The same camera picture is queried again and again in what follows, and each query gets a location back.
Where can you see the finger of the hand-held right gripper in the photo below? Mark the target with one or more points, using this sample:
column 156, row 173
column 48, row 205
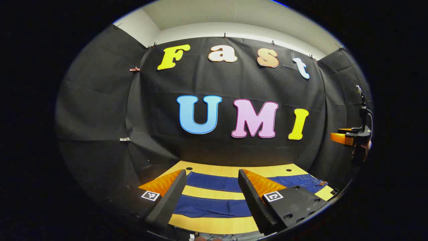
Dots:
column 339, row 137

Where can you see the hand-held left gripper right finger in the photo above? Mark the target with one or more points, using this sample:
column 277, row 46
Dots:
column 255, row 204

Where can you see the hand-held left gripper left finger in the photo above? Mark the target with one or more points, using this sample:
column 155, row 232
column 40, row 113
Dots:
column 169, row 202

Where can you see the blue jeans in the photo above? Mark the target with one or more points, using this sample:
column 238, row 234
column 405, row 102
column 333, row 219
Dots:
column 214, row 182

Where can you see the copper clip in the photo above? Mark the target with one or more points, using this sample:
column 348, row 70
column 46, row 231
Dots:
column 134, row 69

